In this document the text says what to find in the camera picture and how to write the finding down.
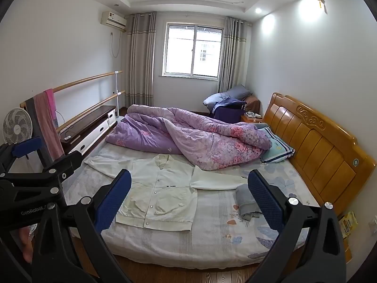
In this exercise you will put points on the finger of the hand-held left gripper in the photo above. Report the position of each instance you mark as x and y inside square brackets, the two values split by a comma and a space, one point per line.
[67, 162]
[28, 147]

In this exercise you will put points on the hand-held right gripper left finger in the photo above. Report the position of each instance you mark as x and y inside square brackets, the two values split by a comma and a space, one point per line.
[115, 200]

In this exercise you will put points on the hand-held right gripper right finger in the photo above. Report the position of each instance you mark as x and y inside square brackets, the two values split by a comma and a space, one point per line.
[265, 200]

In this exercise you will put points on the white jacket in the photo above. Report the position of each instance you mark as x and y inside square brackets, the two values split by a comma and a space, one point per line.
[165, 188]

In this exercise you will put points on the person's left hand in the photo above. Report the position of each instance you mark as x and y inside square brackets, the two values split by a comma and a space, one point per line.
[26, 247]

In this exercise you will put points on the grey folded cloth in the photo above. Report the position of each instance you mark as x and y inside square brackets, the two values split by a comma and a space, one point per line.
[243, 200]

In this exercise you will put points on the white fan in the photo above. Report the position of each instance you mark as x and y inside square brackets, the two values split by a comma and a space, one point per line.
[16, 126]

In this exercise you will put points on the grey pink striped towel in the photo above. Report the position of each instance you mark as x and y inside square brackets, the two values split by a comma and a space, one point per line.
[44, 129]

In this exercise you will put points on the brown and white cabinet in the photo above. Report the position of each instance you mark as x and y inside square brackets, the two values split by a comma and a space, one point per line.
[88, 126]

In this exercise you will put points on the teal pillow with blue stripes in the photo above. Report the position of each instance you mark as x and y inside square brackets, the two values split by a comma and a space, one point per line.
[278, 149]

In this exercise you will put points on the bed with printed sheet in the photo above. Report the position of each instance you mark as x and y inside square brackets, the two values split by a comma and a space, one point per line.
[212, 227]

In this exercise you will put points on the wooden headboard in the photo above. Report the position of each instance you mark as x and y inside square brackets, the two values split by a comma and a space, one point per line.
[324, 147]

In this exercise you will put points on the wooden nightstand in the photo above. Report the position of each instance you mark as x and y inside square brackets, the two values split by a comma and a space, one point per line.
[250, 120]

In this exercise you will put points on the purple floral quilt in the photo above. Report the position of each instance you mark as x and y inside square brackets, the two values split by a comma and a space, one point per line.
[206, 141]

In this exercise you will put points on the yellow packet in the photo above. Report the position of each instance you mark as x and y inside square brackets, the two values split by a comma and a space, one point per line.
[349, 222]

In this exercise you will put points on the purple cloth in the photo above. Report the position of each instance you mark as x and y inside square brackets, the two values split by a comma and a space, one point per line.
[228, 116]

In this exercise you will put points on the dark blue cloth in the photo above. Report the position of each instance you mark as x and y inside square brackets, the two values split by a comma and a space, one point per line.
[231, 103]

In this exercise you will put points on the dark blue pillow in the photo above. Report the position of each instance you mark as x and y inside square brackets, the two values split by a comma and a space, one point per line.
[238, 92]

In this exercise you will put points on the light blue pillow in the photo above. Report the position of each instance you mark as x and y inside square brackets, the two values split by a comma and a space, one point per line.
[213, 99]

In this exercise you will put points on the grey striped curtain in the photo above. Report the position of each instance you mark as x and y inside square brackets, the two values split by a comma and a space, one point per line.
[141, 64]
[232, 59]

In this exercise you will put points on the white air conditioner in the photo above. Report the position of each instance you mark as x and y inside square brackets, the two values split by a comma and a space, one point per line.
[113, 20]

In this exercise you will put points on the window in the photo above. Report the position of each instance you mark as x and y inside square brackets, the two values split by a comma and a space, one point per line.
[179, 50]

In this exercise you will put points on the wooden barre rail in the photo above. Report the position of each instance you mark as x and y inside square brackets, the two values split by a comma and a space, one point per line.
[94, 106]
[85, 79]

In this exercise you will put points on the white barre post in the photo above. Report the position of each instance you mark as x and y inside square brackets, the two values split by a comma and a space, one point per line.
[117, 103]

